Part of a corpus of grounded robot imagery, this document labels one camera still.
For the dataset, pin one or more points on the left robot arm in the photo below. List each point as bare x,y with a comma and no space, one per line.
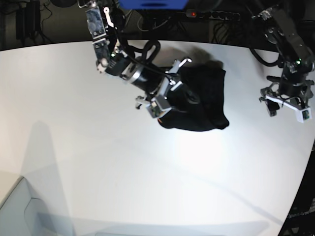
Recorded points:
295,58

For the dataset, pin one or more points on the black t-shirt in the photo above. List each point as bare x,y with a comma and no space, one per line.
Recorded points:
208,82

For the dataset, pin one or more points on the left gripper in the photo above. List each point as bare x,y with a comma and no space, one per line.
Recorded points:
286,89

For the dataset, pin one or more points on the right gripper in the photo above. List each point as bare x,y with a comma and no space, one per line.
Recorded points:
150,78

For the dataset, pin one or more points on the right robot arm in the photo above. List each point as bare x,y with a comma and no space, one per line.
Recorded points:
114,56

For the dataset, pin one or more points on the black power strip red switch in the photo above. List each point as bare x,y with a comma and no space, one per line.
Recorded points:
213,15

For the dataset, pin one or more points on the blue box overhead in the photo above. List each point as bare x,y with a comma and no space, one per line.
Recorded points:
153,4

